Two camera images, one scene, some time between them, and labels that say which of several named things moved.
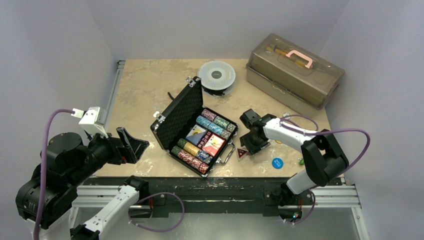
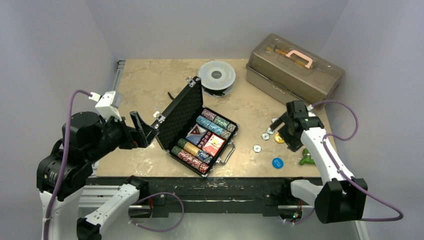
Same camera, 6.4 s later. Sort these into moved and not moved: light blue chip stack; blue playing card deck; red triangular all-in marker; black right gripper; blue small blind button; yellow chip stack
Moved: black right gripper; red triangular all-in marker
Not moved: yellow chip stack; light blue chip stack; blue playing card deck; blue small blind button
